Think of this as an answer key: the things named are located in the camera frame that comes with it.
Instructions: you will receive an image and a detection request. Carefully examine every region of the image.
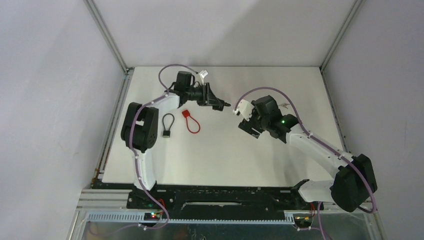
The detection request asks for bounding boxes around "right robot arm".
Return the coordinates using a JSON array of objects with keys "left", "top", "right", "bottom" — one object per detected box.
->
[{"left": 234, "top": 95, "right": 378, "bottom": 213}]

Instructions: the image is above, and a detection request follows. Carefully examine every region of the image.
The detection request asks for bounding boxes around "black cable lock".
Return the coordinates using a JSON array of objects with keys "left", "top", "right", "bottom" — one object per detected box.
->
[{"left": 161, "top": 113, "right": 175, "bottom": 138}]

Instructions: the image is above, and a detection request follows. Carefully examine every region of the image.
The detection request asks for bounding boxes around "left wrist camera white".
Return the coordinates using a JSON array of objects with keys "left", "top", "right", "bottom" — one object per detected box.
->
[{"left": 198, "top": 69, "right": 209, "bottom": 79}]

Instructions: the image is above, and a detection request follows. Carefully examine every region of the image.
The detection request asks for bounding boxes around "red cable lock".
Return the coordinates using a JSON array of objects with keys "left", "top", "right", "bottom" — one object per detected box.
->
[{"left": 181, "top": 109, "right": 201, "bottom": 134}]

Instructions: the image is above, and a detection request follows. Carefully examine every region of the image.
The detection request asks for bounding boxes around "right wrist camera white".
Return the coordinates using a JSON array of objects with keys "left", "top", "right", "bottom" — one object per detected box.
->
[{"left": 233, "top": 99, "right": 255, "bottom": 121}]

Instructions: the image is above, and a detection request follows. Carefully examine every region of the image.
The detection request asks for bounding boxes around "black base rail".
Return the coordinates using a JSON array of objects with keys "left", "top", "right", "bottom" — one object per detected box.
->
[{"left": 126, "top": 184, "right": 323, "bottom": 221}]

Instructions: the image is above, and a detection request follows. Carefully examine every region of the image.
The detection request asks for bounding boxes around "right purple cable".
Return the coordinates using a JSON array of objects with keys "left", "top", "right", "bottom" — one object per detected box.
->
[{"left": 233, "top": 87, "right": 379, "bottom": 240}]

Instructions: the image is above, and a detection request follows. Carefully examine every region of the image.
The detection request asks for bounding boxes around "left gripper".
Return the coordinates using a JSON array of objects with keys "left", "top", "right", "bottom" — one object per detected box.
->
[{"left": 184, "top": 82, "right": 221, "bottom": 107}]

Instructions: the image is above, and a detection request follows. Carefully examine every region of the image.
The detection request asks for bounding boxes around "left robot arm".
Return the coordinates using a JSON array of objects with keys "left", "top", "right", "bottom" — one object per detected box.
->
[{"left": 120, "top": 71, "right": 230, "bottom": 208}]

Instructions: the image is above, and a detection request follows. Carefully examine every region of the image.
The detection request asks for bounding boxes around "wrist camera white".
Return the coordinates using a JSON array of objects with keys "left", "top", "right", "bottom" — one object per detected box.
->
[
  {"left": 233, "top": 99, "right": 255, "bottom": 121},
  {"left": 198, "top": 69, "right": 209, "bottom": 79}
]

